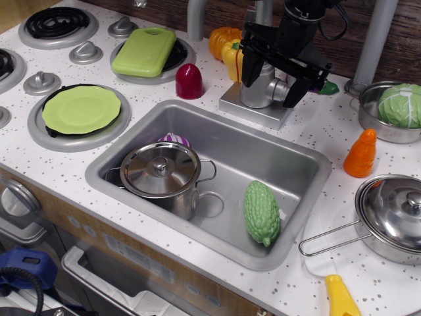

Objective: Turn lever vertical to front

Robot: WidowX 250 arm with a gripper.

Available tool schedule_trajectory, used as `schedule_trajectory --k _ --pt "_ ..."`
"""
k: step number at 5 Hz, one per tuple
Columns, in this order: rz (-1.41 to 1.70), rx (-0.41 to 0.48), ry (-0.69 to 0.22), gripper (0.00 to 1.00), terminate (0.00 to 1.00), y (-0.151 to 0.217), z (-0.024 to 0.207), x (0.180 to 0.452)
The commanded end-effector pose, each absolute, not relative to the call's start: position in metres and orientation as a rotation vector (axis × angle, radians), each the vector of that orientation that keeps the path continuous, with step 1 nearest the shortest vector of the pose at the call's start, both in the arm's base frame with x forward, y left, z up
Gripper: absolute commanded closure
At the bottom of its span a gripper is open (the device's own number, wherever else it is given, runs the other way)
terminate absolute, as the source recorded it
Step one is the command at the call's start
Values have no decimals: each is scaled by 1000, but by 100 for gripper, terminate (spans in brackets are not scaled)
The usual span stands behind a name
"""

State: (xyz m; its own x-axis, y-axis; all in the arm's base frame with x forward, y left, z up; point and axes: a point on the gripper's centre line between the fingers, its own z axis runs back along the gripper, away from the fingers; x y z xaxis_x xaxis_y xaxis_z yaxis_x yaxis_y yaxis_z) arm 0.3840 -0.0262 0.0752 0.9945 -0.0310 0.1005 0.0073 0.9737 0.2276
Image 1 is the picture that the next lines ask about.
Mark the yellow handled white spatula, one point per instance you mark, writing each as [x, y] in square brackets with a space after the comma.
[319, 262]

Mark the dark red toy beet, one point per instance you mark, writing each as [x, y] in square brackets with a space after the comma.
[189, 82]

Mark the green toy cabbage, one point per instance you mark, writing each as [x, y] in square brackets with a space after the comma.
[400, 106]

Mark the black coil burner top left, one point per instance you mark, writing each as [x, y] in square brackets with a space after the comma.
[57, 28]

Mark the steel pot lid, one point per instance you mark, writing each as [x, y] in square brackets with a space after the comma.
[158, 171]

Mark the grey dishwasher door handle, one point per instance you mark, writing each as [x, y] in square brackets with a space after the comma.
[106, 297]

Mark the burner at left edge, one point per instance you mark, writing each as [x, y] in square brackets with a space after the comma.
[13, 69]

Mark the grey faucet spout pipe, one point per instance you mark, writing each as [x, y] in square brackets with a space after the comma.
[261, 14]

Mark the grey oven door handle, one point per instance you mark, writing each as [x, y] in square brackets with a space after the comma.
[21, 223]

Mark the burner under plate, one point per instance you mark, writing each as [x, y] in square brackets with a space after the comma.
[54, 141]

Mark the steel pot right rear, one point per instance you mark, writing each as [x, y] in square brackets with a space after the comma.
[368, 113]

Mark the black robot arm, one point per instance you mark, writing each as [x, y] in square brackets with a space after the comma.
[311, 13]

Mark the purple white toy onion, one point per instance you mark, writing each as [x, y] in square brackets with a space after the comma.
[172, 140]

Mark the grey vertical post right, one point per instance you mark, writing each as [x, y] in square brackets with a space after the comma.
[379, 26]

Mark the silver faucet lever base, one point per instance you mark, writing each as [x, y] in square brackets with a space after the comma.
[262, 103]

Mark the silver stove knob lower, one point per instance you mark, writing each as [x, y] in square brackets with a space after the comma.
[42, 83]

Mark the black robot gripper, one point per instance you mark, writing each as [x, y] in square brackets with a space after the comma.
[288, 48]

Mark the yellow toy bell pepper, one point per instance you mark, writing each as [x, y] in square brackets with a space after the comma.
[232, 57]

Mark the silver stove knob left edge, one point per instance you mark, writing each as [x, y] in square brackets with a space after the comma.
[5, 117]

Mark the burner under cutting board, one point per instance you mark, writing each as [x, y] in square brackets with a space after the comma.
[180, 55]

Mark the green toy plate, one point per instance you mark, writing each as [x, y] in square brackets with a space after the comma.
[80, 109]

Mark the green cutting board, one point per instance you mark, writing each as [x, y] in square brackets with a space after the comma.
[145, 52]

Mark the purple toy eggplant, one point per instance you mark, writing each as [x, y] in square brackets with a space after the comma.
[329, 88]

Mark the steel saucepan lid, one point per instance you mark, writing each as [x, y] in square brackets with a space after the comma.
[390, 206]

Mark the steel saucepan with handle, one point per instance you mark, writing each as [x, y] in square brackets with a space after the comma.
[378, 245]

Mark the green toy bitter gourd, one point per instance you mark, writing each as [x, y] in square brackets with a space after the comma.
[261, 213]

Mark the silver stove knob middle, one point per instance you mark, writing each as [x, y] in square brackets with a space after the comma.
[85, 54]

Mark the steel pot in sink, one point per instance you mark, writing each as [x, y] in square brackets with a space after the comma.
[183, 204]

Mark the silver stove knob top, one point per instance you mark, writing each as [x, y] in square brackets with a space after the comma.
[122, 28]

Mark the orange toy pumpkin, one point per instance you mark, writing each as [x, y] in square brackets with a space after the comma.
[219, 37]

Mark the orange toy carrot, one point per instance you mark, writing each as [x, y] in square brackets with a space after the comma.
[360, 159]

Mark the silver stove knob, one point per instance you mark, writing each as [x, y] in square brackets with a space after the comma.
[122, 28]
[85, 54]
[42, 83]

